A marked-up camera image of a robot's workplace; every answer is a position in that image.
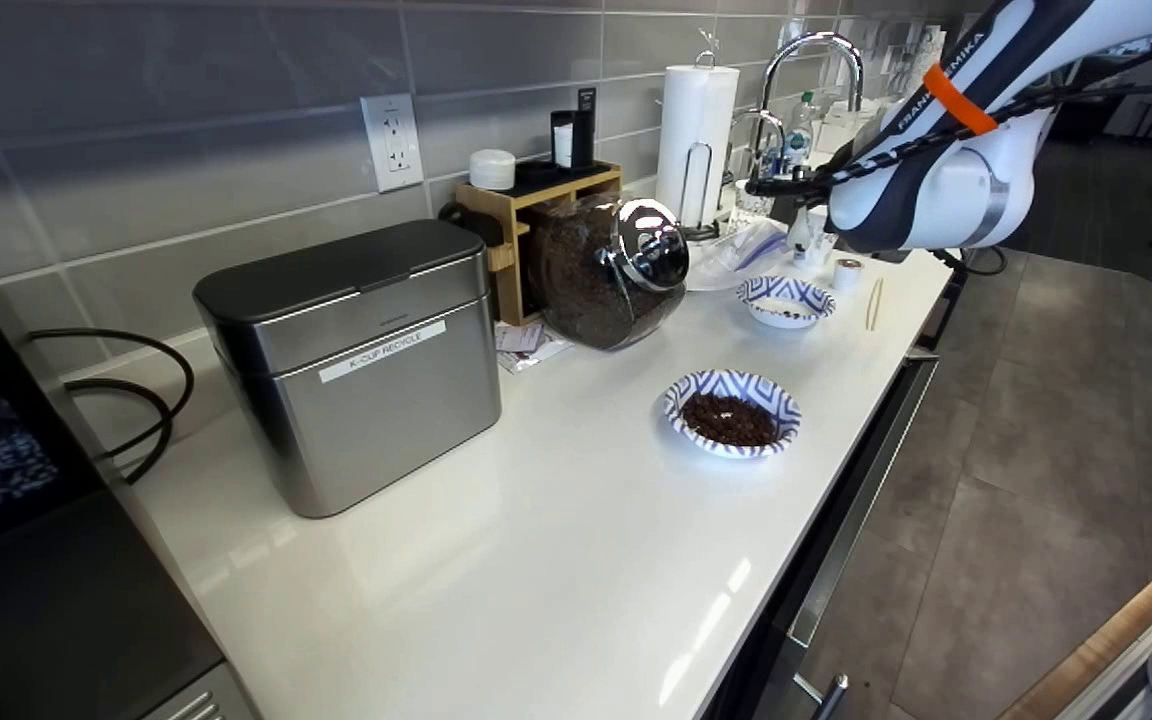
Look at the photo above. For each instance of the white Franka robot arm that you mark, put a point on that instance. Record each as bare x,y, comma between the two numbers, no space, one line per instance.
939,185

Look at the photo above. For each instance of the light wooden stir stick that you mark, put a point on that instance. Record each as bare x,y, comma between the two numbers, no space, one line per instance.
875,307

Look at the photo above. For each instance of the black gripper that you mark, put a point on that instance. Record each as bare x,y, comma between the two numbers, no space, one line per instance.
788,185

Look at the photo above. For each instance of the glass coffee bean jar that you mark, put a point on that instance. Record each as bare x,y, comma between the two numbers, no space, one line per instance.
591,286

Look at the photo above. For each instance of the blue patterned bowl few beans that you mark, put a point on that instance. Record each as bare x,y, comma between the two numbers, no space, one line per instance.
784,310

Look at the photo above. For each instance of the small white round jar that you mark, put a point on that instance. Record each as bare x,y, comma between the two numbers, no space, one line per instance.
495,168

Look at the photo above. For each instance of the white paper towel roll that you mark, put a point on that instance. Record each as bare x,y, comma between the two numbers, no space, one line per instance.
701,115

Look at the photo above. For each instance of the large coffee bean heap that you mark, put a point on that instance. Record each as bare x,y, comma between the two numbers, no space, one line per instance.
732,420

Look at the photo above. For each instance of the chrome kitchen faucet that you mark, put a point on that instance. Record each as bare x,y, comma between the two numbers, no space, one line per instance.
811,43

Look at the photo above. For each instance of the wooden board edge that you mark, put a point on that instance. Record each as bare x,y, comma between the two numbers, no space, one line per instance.
1109,634

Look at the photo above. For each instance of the tall black box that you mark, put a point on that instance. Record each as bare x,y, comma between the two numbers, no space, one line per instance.
587,126

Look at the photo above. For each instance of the clear plastic bag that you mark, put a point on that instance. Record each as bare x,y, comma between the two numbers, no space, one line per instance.
736,258

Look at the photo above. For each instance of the dish soap bottle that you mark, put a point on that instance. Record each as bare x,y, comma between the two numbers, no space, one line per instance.
801,134

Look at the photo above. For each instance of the black box with white label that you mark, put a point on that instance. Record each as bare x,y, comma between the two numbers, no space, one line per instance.
563,143

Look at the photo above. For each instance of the dark grey appliance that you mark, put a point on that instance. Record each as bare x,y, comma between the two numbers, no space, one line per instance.
56,627

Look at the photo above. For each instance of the white wall power outlet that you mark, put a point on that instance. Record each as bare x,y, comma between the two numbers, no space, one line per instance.
395,143

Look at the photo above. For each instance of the blue patterned bowl many beans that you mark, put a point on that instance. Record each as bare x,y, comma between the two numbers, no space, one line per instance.
680,401

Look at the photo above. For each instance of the stainless steel countertop bin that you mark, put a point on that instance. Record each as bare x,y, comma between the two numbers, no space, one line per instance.
378,401

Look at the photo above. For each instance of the metal paper towel holder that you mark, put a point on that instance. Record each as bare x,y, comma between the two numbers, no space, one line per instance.
684,175

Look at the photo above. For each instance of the wooden countertop organizer shelf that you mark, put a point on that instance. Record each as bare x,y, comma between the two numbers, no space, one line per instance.
512,244

